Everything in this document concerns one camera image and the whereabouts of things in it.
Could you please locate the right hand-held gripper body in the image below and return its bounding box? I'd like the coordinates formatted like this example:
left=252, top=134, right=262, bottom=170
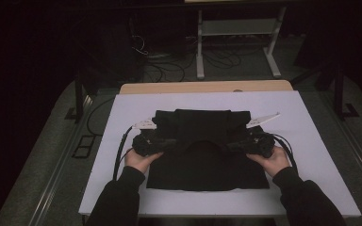
left=241, top=112, right=281, bottom=159

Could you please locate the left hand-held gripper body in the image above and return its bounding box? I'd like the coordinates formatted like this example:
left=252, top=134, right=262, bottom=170
left=131, top=117, right=171, bottom=158

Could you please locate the black tank top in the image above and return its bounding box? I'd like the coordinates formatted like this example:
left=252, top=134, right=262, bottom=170
left=145, top=108, right=271, bottom=192

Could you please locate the person's left hand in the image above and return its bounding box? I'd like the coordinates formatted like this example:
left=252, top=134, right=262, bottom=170
left=124, top=148, right=164, bottom=174

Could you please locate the person's right hand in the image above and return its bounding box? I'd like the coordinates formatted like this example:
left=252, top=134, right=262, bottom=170
left=246, top=145, right=291, bottom=178

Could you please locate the white table cover board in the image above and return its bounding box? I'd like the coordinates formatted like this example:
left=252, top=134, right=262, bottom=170
left=78, top=90, right=362, bottom=219

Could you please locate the black floor socket plate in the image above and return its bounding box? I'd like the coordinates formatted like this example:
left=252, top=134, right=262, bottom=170
left=72, top=135, right=96, bottom=159

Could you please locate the black floor stand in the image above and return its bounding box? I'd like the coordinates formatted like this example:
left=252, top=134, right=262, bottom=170
left=65, top=70, right=93, bottom=124
left=290, top=60, right=361, bottom=121

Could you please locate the white metal stand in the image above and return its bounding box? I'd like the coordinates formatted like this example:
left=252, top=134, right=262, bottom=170
left=195, top=6, right=288, bottom=80

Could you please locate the left hand-held gripper black cable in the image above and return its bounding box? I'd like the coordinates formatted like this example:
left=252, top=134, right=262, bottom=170
left=112, top=124, right=136, bottom=182

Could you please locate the hand-held gripper black cable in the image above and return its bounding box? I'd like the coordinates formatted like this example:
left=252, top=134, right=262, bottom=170
left=272, top=133, right=299, bottom=175
left=112, top=124, right=136, bottom=182

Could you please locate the right hand-held gripper black cable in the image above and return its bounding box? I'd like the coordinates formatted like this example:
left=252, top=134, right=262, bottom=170
left=272, top=133, right=299, bottom=175

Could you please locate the thin black floor cable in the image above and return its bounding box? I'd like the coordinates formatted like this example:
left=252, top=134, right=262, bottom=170
left=86, top=96, right=117, bottom=137

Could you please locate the tangle of black floor cables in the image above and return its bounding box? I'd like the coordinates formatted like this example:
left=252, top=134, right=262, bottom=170
left=131, top=34, right=243, bottom=83

